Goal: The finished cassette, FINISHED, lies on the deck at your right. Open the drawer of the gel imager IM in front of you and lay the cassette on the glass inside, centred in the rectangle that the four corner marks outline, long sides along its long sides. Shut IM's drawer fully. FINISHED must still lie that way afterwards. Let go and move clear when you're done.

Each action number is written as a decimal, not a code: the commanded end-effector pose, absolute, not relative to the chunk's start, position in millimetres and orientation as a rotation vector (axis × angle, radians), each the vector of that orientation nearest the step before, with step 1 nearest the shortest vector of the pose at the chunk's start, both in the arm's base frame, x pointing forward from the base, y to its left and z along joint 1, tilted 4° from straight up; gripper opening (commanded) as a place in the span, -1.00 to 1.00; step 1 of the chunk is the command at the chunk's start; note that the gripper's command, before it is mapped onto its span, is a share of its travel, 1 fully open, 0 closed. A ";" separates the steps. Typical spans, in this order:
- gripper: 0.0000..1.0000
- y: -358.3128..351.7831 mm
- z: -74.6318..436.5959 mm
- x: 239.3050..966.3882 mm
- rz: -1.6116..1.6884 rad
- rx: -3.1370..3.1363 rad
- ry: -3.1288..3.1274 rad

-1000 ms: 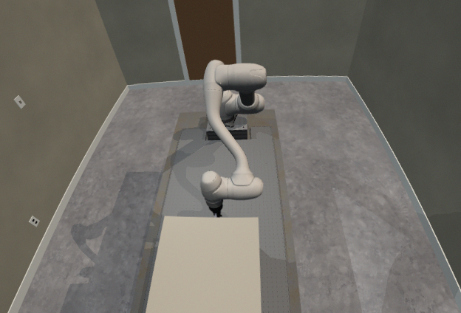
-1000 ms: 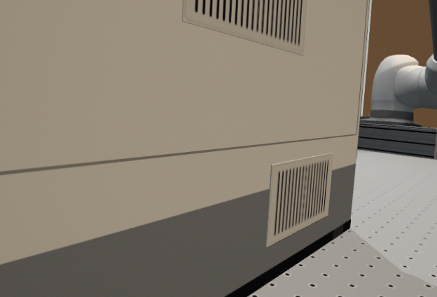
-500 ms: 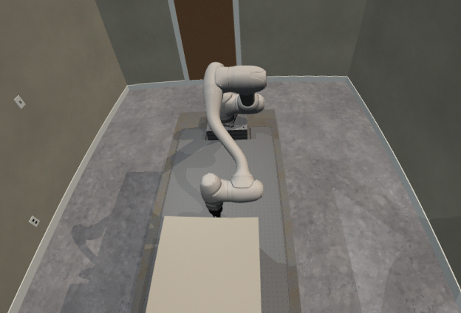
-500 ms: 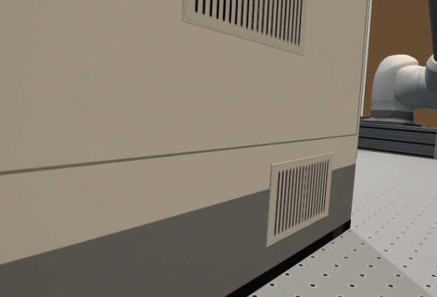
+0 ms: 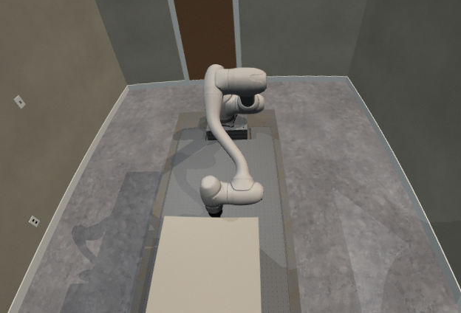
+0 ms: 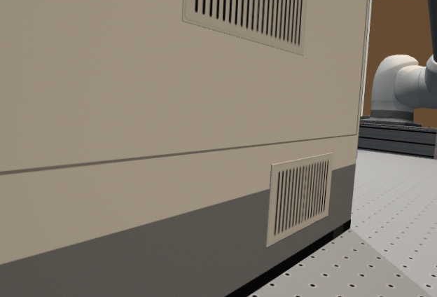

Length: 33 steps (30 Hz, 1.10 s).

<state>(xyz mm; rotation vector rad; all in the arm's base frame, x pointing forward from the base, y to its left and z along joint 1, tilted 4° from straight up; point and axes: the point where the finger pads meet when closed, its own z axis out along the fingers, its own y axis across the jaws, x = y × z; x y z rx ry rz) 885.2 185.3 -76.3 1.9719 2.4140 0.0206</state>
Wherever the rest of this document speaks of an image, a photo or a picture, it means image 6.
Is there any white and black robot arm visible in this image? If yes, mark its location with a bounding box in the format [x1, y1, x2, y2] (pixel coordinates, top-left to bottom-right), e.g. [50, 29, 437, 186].
[360, 0, 437, 127]

